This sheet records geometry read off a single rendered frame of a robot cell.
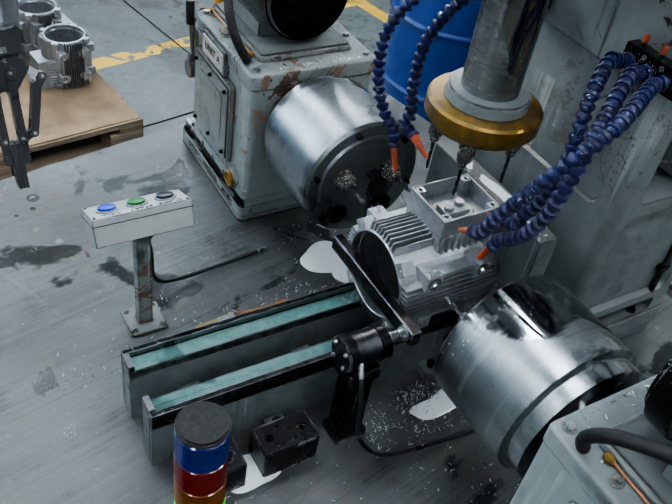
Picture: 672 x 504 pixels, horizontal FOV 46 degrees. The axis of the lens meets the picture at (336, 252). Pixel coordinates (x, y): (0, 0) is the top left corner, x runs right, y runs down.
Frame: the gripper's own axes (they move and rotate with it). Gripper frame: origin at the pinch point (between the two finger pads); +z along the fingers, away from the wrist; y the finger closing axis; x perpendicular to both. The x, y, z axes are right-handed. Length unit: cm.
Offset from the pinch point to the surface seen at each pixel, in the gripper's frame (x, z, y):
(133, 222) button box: -3.5, 12.0, 15.1
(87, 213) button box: 0.4, 10.2, 8.9
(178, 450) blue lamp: -57, 19, 3
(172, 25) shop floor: 278, 17, 121
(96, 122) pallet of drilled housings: 183, 38, 54
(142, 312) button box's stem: 5.2, 32.8, 16.3
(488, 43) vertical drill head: -38, -15, 59
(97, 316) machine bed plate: 11.5, 34.2, 9.4
